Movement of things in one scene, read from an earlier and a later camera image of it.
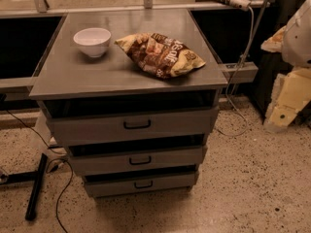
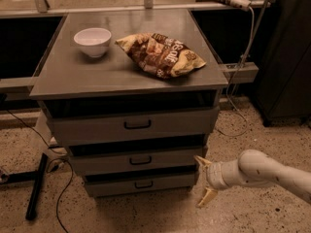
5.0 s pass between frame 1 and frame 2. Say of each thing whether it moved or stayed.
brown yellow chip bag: stayed
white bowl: stayed
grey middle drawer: stayed
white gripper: moved
